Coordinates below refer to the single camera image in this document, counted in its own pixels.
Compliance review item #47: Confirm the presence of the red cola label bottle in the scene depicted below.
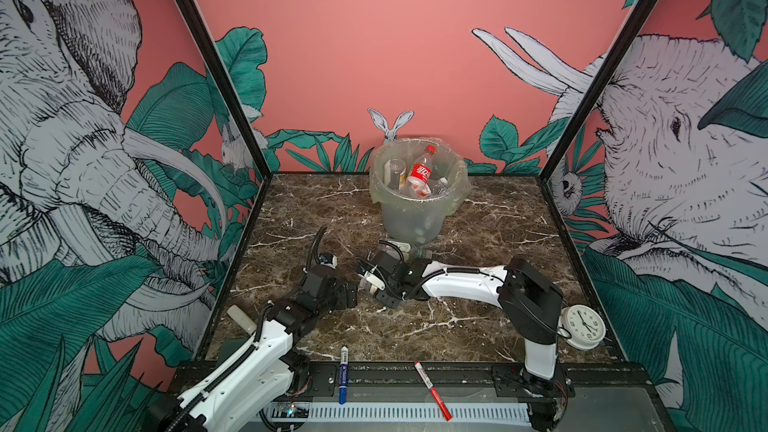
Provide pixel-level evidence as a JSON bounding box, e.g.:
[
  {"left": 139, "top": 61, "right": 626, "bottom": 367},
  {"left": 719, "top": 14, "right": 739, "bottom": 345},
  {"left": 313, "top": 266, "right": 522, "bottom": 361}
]
[{"left": 403, "top": 145, "right": 436, "bottom": 199}]

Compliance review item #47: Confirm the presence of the small bird label bottle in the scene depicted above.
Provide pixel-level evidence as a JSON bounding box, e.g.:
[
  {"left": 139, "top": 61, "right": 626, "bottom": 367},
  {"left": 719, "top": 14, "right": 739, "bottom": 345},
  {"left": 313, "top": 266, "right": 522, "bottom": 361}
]
[{"left": 412, "top": 246, "right": 433, "bottom": 260}]

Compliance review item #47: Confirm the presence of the orange label clear bottle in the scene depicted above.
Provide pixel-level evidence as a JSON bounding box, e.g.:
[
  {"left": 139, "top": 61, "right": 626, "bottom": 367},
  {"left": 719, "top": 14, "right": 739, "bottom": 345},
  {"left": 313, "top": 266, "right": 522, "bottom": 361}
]
[{"left": 359, "top": 272, "right": 386, "bottom": 296}]

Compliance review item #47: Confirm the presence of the red green label bottle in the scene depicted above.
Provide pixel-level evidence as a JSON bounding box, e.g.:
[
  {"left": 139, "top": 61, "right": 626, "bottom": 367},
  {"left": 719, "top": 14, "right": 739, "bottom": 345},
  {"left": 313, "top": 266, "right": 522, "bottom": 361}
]
[{"left": 384, "top": 158, "right": 407, "bottom": 191}]

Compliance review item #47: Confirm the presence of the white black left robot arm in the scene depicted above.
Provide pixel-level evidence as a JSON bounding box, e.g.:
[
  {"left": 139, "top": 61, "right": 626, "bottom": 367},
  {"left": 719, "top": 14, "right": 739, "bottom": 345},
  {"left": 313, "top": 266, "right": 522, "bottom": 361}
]
[{"left": 141, "top": 264, "right": 358, "bottom": 431}]

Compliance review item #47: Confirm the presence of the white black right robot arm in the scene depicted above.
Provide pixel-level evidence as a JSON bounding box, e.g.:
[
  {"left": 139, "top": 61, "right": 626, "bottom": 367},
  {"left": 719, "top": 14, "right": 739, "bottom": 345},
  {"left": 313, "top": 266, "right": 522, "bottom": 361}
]
[{"left": 357, "top": 251, "right": 564, "bottom": 397}]

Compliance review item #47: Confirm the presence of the translucent grey waste bin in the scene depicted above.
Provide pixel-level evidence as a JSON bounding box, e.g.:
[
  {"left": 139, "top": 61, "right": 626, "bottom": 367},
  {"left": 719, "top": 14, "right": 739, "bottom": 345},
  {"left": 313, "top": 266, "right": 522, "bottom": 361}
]
[{"left": 375, "top": 162, "right": 448, "bottom": 246}]

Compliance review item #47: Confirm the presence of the clear plastic bin liner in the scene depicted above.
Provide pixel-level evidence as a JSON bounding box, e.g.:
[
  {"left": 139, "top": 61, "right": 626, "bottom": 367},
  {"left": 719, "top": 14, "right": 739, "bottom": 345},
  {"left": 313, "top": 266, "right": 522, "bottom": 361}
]
[{"left": 368, "top": 137, "right": 472, "bottom": 217}]

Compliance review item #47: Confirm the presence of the blue marker pen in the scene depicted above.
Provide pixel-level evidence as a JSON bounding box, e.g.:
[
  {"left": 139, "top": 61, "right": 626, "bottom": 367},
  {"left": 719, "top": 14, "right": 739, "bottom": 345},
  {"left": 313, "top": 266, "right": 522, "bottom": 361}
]
[{"left": 338, "top": 346, "right": 349, "bottom": 405}]

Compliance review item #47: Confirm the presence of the green circuit board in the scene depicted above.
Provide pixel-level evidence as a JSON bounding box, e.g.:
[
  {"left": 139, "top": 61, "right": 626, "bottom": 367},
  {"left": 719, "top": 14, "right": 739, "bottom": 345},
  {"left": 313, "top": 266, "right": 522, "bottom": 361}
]
[{"left": 271, "top": 402, "right": 311, "bottom": 422}]

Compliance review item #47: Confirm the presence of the red marker pen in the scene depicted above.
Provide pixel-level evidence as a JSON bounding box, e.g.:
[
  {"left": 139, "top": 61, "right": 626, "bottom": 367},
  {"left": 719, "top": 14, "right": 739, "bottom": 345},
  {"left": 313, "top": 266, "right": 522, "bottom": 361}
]
[{"left": 414, "top": 361, "right": 453, "bottom": 422}]

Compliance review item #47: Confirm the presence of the white round clock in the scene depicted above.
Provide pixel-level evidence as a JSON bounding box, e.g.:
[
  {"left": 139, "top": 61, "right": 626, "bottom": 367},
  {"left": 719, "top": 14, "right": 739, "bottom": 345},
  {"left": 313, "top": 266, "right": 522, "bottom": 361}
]
[{"left": 559, "top": 304, "right": 607, "bottom": 351}]

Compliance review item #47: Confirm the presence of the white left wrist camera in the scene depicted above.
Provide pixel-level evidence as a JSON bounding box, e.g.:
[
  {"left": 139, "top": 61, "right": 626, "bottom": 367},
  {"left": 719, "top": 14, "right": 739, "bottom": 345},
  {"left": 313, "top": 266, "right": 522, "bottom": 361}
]
[{"left": 316, "top": 253, "right": 338, "bottom": 269}]

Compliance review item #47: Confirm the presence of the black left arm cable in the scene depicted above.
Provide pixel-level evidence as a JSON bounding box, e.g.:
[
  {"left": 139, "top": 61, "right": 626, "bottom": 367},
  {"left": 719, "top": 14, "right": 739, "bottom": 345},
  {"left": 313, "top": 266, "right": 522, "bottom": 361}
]
[{"left": 305, "top": 225, "right": 329, "bottom": 271}]

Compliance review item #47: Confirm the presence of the black front mounting rail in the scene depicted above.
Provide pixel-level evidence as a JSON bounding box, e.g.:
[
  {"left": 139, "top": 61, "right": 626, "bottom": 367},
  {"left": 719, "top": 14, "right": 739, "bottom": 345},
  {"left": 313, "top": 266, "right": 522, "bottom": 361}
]
[{"left": 173, "top": 361, "right": 652, "bottom": 400}]

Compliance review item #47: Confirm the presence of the white slotted cable duct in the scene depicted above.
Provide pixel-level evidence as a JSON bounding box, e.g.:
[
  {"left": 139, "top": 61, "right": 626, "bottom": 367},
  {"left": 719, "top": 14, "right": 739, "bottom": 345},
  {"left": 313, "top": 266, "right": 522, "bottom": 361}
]
[{"left": 265, "top": 402, "right": 531, "bottom": 426}]

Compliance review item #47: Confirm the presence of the black left frame post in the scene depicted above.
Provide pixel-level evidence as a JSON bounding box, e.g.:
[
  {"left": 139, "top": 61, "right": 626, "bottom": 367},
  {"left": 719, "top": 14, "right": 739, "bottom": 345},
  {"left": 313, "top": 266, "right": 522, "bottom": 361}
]
[{"left": 149, "top": 0, "right": 272, "bottom": 180}]

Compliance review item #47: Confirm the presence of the black frame post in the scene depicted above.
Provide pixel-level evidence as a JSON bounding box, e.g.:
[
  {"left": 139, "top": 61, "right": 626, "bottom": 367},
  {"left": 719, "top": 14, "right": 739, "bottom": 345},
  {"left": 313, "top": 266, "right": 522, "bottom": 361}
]
[
  {"left": 538, "top": 0, "right": 685, "bottom": 181},
  {"left": 149, "top": 0, "right": 272, "bottom": 180}
]

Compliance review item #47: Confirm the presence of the black right frame post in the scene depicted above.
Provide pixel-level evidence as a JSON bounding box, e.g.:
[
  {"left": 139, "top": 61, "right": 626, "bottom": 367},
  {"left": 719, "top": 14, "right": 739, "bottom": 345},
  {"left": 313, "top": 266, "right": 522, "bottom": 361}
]
[{"left": 538, "top": 0, "right": 685, "bottom": 181}]

